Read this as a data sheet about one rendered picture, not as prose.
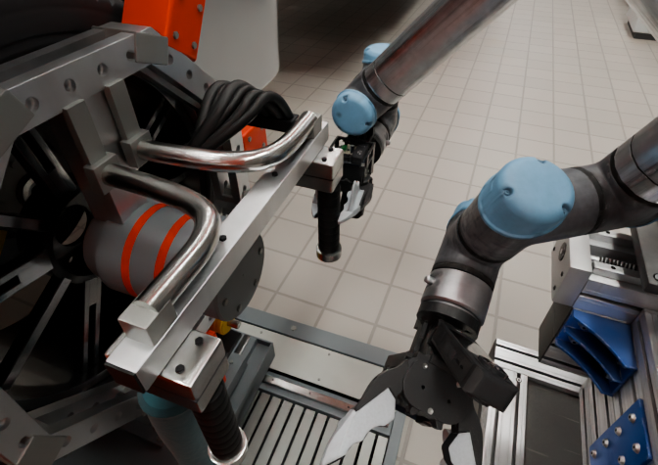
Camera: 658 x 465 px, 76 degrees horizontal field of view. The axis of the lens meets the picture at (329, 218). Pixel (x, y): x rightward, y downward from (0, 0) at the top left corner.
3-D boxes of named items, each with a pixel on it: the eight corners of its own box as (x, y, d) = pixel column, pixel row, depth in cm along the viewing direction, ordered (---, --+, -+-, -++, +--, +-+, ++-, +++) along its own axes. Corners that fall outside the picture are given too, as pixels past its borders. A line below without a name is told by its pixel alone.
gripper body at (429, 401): (425, 433, 48) (455, 337, 53) (463, 441, 40) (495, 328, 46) (366, 401, 48) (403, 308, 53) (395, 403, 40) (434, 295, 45)
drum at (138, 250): (159, 241, 71) (134, 172, 62) (272, 273, 65) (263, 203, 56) (98, 303, 61) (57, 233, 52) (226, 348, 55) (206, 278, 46)
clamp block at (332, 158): (290, 164, 67) (288, 135, 63) (344, 176, 64) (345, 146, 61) (276, 182, 63) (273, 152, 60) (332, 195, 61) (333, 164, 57)
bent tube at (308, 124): (206, 109, 65) (191, 37, 58) (322, 129, 60) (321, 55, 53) (127, 168, 52) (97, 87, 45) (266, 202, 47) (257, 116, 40)
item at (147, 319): (116, 178, 51) (81, 95, 44) (258, 213, 46) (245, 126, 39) (-22, 284, 38) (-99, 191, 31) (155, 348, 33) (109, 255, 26)
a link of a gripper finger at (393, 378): (365, 441, 41) (433, 395, 44) (370, 442, 39) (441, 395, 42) (343, 395, 42) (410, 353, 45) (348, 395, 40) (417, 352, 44)
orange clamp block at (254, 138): (213, 162, 83) (236, 140, 89) (249, 169, 81) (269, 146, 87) (207, 130, 78) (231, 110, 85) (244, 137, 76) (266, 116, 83)
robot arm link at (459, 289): (505, 293, 47) (443, 258, 47) (495, 330, 45) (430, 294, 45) (470, 305, 54) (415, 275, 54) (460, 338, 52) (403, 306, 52)
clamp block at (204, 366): (154, 339, 43) (138, 306, 39) (231, 366, 40) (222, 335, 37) (118, 383, 39) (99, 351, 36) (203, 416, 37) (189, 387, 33)
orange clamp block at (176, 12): (153, 56, 61) (162, -8, 60) (199, 63, 59) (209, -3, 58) (117, 40, 55) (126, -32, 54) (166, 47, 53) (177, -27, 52)
